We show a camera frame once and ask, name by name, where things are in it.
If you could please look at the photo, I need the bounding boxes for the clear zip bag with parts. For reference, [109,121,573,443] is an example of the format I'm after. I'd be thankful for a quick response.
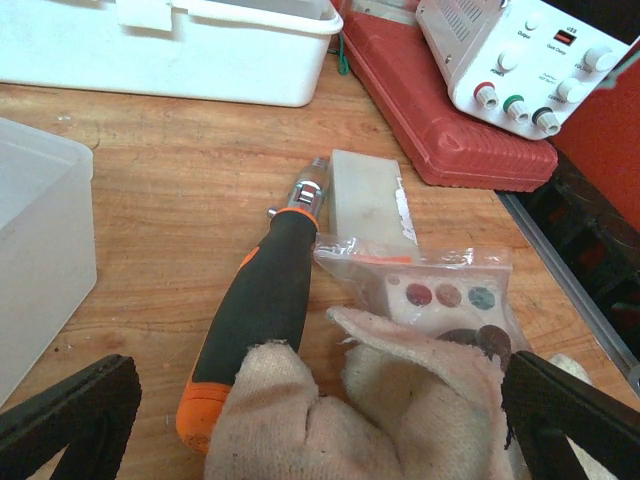
[314,235,530,368]

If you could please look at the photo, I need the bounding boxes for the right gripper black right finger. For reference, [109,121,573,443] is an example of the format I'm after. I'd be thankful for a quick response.
[501,351,639,479]

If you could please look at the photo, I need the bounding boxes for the white clear-lid storage box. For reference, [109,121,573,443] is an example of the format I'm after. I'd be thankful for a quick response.
[1,1,343,107]

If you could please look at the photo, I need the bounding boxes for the small grey metal box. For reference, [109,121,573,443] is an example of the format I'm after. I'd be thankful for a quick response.
[328,149,419,255]

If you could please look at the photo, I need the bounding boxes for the red book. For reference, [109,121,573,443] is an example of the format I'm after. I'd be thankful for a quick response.
[342,12,558,192]

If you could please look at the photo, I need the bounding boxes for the translucent plastic spring bin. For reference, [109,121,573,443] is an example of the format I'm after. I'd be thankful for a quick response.
[1,119,97,401]

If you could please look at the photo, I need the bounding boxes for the white work glove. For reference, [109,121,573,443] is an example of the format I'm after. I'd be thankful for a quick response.
[203,305,616,480]

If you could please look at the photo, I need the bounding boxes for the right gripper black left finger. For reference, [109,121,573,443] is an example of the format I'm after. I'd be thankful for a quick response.
[1,354,142,479]

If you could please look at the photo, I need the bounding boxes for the white bench power supply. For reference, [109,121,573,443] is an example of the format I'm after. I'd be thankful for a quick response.
[415,0,639,140]

